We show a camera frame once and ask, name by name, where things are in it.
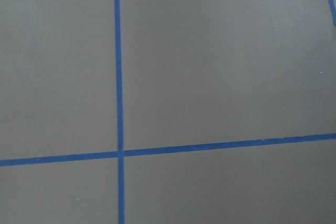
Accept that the long blue tape strip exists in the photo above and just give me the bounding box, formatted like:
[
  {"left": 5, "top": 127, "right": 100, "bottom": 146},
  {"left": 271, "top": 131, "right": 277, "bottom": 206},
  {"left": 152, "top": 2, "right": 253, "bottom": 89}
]
[{"left": 114, "top": 0, "right": 125, "bottom": 223}]

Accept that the crossing blue tape strip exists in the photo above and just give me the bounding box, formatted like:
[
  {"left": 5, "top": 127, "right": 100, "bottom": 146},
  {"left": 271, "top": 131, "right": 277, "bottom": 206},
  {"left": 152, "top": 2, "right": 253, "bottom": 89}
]
[{"left": 1, "top": 133, "right": 335, "bottom": 167}]

